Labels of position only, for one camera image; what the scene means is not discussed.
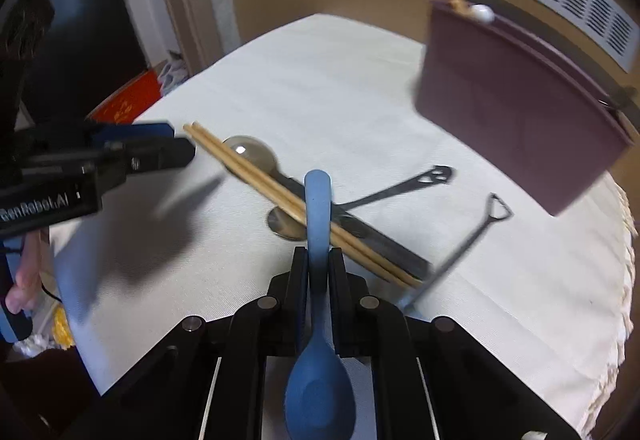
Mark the maroon utensil holder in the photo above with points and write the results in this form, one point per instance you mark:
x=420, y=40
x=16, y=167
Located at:
x=515, y=110

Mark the blue silicone spoon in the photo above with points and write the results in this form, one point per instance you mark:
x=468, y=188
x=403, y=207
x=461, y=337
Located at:
x=317, y=370

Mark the dark appliance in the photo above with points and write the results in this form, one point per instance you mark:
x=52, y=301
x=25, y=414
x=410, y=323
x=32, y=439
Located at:
x=65, y=20

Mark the person's left hand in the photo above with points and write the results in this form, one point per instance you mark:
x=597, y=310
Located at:
x=27, y=270

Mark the wooden chopstick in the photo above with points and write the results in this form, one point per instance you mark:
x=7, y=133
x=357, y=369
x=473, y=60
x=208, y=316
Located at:
x=310, y=207
x=280, y=197

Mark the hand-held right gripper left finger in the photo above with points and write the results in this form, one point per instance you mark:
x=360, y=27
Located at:
x=300, y=282

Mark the white tablecloth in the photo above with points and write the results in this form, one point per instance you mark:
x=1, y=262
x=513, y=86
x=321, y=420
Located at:
x=340, y=85

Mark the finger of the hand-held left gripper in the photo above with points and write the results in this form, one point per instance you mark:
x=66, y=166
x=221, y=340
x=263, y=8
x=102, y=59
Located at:
x=160, y=158
x=135, y=130

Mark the yellow object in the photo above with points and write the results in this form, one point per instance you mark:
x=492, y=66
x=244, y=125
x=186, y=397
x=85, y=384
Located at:
x=62, y=325

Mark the white round utensil end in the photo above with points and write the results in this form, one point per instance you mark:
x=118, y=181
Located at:
x=482, y=13

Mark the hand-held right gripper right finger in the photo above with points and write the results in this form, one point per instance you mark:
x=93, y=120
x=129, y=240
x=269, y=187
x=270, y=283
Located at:
x=334, y=285

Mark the wooden chopsticks in holder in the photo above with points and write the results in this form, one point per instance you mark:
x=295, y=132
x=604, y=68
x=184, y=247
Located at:
x=456, y=0

